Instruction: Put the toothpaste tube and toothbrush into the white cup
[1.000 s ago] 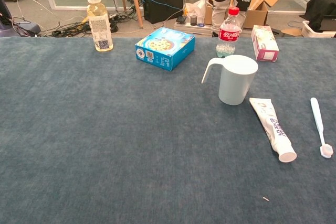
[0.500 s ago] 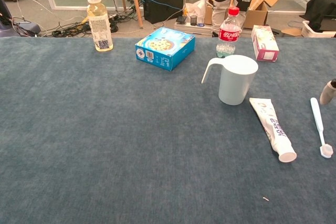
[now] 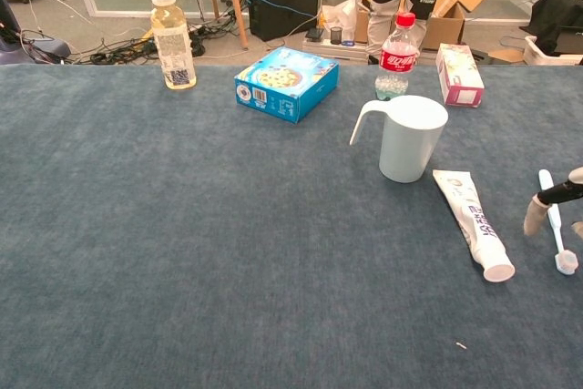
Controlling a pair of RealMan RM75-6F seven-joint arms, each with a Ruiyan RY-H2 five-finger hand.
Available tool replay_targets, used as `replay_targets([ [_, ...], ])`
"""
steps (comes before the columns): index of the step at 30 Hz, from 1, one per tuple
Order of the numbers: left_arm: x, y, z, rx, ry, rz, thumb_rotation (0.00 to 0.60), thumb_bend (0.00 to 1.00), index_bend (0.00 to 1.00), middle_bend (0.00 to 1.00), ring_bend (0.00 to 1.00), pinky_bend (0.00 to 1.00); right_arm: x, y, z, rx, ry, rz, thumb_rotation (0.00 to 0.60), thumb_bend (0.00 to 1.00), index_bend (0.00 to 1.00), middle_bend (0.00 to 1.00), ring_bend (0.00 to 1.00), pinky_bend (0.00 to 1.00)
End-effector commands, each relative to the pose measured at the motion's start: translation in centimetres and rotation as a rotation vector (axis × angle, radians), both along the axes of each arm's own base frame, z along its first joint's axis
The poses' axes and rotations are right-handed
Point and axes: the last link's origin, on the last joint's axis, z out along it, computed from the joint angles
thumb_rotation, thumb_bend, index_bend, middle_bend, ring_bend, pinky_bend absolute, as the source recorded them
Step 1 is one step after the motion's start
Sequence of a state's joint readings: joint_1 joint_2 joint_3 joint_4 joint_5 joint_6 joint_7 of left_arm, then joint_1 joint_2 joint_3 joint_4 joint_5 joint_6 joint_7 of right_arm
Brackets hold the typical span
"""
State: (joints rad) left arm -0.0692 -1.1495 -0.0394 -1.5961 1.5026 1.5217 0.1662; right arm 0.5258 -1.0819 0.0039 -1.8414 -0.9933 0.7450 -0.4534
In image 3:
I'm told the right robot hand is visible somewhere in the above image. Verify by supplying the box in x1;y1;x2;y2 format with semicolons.
523;167;583;241

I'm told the light blue toothbrush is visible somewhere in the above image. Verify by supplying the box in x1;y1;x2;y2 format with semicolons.
537;169;579;276

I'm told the white pink toothpaste tube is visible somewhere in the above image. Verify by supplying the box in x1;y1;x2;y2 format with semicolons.
432;169;517;283

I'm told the red cap soda bottle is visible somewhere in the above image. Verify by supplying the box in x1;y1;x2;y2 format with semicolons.
374;11;420;102

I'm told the yellow drink bottle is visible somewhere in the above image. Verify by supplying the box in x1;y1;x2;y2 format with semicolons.
149;0;198;92

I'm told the white storage bin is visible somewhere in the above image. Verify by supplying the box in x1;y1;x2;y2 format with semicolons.
522;35;583;67

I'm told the pink floral box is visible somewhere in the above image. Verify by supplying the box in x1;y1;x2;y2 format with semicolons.
435;42;486;109

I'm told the open cardboard box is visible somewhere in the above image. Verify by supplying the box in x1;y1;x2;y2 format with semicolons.
335;0;498;51

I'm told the silver metal profile stack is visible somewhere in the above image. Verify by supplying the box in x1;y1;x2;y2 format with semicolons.
302;36;371;64

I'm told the white plastic bag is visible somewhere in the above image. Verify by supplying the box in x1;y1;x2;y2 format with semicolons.
321;0;359;42

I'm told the blue cookie box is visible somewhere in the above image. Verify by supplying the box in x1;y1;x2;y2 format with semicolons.
233;46;341;125

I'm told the black computer tower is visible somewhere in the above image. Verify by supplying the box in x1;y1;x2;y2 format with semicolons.
244;0;322;43

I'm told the blue table mat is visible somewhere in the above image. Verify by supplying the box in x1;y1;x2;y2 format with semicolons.
0;63;583;389

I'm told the dark blue machine base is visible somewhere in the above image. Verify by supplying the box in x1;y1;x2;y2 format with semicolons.
0;0;72;66

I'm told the white plastic mug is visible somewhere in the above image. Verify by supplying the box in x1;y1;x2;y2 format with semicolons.
349;95;450;184

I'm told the blue cable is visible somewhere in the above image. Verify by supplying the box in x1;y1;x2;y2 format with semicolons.
248;0;320;19

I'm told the tangle of floor cables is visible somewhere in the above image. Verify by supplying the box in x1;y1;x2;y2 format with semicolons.
72;15;247;66

